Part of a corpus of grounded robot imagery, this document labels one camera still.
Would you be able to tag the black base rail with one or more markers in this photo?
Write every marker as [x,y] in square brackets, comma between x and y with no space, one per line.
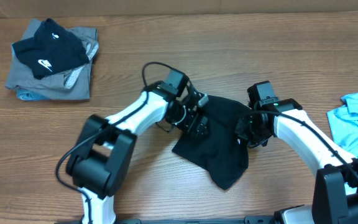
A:
[182,221]

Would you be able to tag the light blue printed t-shirt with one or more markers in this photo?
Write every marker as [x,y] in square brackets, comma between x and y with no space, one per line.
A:
[343,122]

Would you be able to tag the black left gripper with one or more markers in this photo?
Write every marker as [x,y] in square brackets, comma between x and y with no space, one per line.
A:
[188,124]

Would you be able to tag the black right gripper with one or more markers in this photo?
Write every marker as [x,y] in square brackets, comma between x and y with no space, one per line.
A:
[245,131]

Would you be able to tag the folded black Nike shirt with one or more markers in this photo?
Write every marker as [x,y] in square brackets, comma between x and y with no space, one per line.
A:
[51,50]

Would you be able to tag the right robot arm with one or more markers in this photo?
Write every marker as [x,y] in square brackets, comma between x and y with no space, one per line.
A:
[335,197]

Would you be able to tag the folded grey garment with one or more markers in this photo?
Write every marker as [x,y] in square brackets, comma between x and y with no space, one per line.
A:
[72,84]

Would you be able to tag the folded light blue garment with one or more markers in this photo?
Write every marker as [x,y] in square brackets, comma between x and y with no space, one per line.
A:
[27,95]

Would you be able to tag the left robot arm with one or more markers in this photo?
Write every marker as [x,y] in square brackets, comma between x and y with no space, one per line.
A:
[99,161]

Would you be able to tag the black t-shirt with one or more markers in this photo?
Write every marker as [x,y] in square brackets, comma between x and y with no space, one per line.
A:
[221,152]

